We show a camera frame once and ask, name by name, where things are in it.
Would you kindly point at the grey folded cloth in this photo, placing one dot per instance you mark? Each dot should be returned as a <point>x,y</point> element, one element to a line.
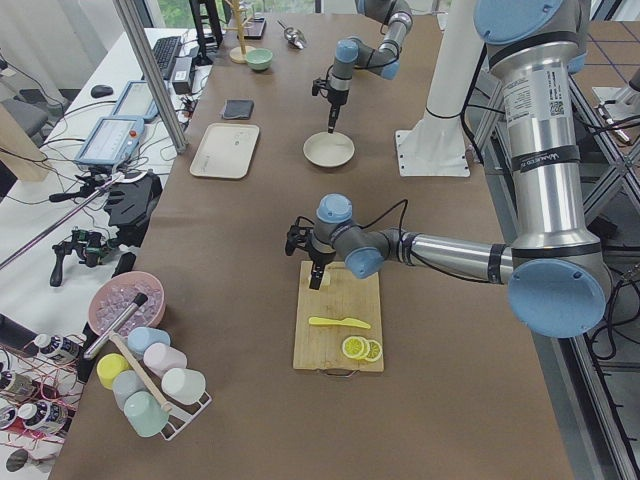
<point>237,109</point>

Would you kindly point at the pink plastic cup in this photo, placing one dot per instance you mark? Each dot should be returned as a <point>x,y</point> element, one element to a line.
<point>159,358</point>

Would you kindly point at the lemon slice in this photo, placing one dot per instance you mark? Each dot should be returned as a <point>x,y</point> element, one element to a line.
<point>373,351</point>
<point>355,347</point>

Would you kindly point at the white wire cup rack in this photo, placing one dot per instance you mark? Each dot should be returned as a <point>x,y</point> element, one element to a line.
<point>181,417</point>

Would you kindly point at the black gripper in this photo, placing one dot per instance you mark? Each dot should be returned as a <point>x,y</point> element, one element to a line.
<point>335,99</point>
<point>318,256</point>

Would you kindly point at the white plastic cup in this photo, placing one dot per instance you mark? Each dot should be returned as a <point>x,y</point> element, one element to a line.
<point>184,385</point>

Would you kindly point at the wooden mug tree stand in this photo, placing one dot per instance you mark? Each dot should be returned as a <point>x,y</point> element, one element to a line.
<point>242,18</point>

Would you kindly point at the cream round plate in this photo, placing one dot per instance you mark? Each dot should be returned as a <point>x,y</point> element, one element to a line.
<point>328,150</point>

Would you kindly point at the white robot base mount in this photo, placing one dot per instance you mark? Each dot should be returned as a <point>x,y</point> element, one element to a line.
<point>435,146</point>

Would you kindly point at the wooden rack handle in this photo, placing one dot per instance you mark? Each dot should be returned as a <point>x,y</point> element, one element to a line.
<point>119,342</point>

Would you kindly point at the blue plastic cup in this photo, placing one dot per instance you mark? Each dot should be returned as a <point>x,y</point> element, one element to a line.
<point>141,338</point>

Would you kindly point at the yellow plastic cup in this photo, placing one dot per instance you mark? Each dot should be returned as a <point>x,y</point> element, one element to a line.
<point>109,367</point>

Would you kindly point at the steel scoop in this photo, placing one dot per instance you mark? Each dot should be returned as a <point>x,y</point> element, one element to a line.
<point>294,36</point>

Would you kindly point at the black computer mouse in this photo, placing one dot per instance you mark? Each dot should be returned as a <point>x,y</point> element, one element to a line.
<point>101,91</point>

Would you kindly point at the cream rabbit tray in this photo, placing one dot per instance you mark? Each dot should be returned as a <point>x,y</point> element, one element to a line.
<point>225,151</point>

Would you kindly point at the black keyboard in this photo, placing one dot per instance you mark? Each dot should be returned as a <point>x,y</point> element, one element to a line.
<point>166,51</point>

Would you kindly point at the mint green bowl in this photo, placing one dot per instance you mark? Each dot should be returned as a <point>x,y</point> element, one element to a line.
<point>259,59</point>

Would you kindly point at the steel ice scoop handle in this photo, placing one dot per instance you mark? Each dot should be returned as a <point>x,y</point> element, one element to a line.
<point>92,350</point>

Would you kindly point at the pink bowl of ice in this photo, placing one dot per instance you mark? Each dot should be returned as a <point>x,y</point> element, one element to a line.
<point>118,293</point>

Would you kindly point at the aluminium frame post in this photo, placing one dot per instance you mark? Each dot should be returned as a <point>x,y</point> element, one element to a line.
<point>136,34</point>

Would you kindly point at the teach pendant tablet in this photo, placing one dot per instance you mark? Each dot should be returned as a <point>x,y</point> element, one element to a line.
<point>112,141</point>
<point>136,100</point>

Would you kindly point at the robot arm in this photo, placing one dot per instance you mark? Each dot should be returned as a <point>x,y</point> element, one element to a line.
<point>351,54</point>
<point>558,284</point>

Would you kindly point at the grey plastic cup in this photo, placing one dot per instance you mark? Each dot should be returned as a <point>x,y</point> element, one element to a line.
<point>125,385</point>

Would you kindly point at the bamboo cutting board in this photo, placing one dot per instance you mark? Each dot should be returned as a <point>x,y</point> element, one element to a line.
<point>343,306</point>

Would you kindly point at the yellow plastic knife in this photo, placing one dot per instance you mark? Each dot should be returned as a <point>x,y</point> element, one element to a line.
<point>345,322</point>

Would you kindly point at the green plastic cup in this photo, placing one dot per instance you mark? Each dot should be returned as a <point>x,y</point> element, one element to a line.
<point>145,414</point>

